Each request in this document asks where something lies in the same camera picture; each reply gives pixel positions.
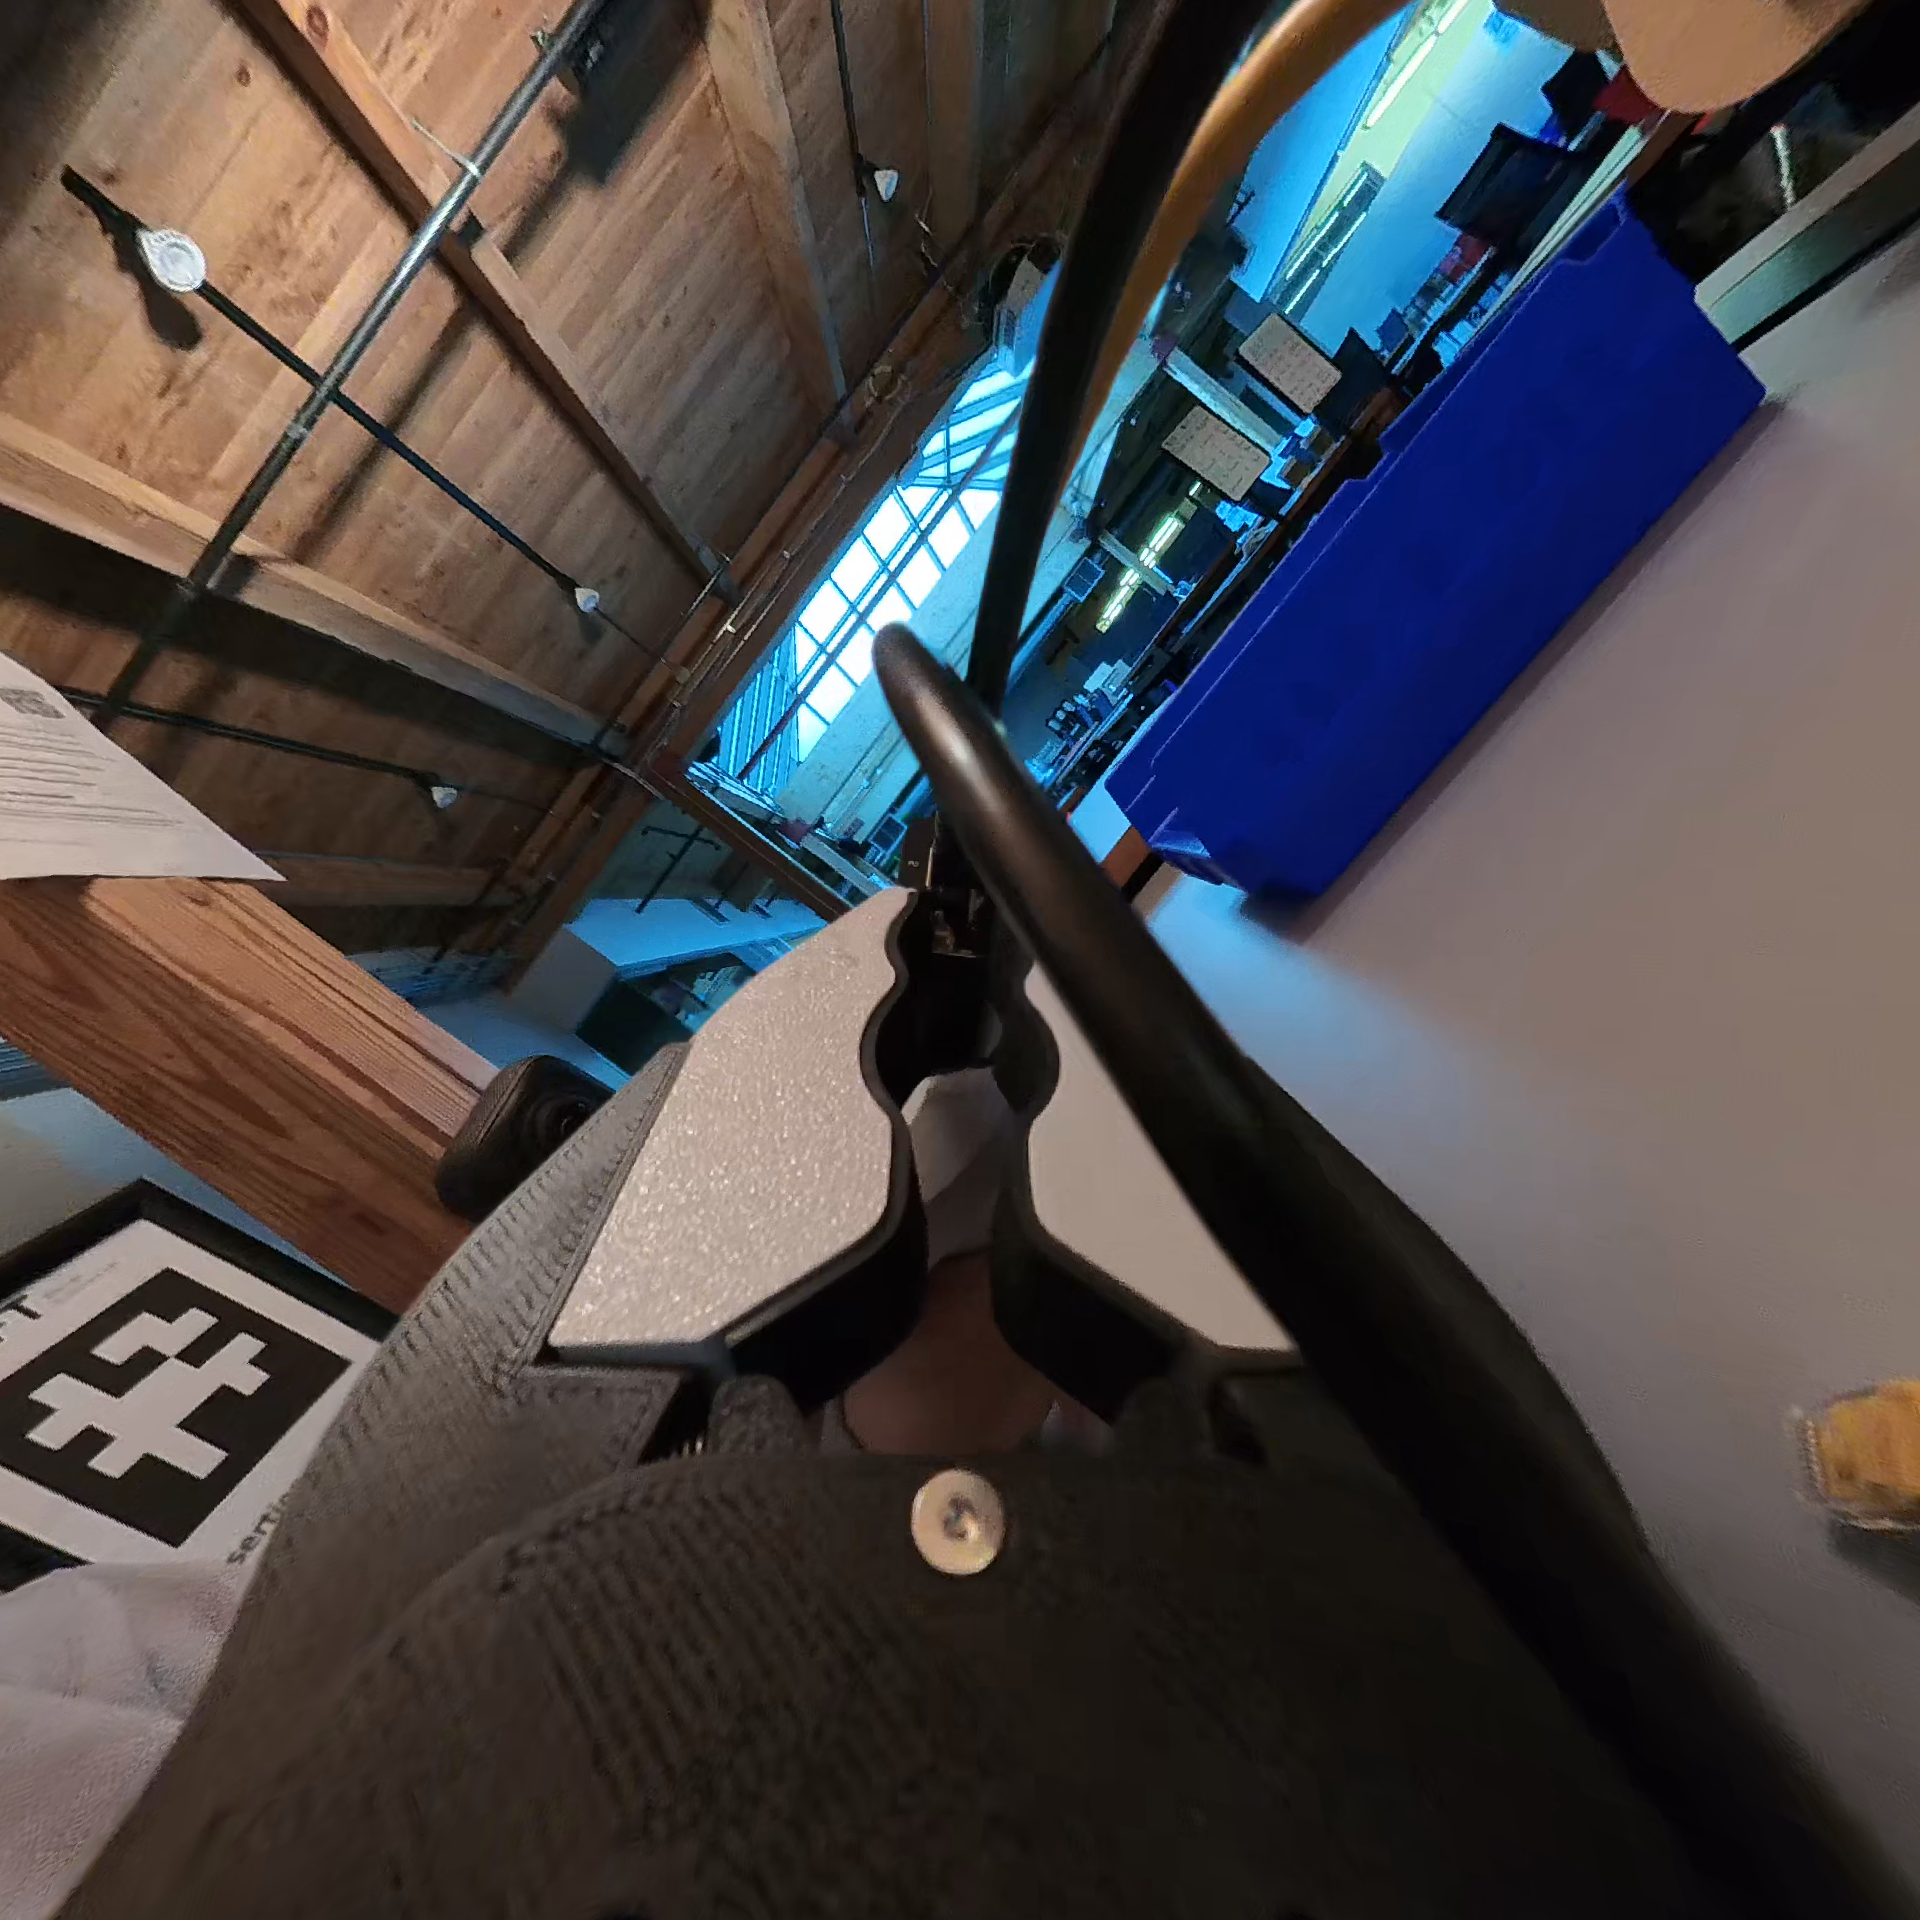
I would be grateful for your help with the large paned window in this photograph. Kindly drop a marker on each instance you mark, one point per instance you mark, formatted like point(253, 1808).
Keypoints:
point(870, 585)

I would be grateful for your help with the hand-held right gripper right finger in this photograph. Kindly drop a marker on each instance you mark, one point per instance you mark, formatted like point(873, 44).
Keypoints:
point(1127, 1245)

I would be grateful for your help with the tan cardboard box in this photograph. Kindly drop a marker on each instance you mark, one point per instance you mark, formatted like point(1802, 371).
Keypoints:
point(1727, 44)

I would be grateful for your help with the black ethernet switch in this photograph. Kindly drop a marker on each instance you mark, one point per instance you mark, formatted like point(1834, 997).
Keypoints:
point(940, 1004)

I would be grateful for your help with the black framed tag sign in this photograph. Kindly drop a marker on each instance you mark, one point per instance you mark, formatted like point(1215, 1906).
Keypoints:
point(152, 1395)

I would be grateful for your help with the white cabinet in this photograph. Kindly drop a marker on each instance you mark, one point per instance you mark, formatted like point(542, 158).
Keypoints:
point(677, 961)

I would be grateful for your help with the person's left hand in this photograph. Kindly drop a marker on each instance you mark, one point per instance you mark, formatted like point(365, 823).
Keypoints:
point(960, 1350)

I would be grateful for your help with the white paper sheet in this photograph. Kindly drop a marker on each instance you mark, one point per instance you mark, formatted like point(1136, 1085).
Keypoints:
point(90, 795)

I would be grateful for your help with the white hanging sign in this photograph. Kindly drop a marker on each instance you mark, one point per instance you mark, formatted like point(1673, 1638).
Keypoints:
point(1291, 360)
point(1218, 451)

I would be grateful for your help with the grey desk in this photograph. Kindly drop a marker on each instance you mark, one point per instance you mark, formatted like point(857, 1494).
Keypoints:
point(1575, 1051)

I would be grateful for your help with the long black light rail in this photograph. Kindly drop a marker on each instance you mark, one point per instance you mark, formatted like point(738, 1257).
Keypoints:
point(390, 436)

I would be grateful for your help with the person's clothing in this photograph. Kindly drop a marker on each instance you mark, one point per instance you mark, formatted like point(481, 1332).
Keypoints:
point(76, 1727)

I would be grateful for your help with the large round white spotlight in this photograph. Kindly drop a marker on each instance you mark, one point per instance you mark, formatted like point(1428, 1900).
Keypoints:
point(174, 258)

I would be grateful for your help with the metal conduit pipe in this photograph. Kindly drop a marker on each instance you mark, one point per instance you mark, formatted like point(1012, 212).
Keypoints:
point(382, 306)

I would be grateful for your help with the wooden post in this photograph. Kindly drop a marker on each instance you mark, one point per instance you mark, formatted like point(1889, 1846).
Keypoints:
point(224, 1051)

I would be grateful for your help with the black camera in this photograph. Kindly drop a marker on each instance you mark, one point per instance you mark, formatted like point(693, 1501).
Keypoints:
point(525, 1141)

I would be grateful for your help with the blue storage bin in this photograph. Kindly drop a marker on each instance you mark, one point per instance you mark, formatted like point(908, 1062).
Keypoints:
point(1424, 630)

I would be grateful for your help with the black edged table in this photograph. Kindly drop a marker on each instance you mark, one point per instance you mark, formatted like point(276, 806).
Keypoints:
point(1830, 225)

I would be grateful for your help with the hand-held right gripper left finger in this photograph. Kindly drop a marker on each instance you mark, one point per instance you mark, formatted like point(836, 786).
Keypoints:
point(749, 1185)

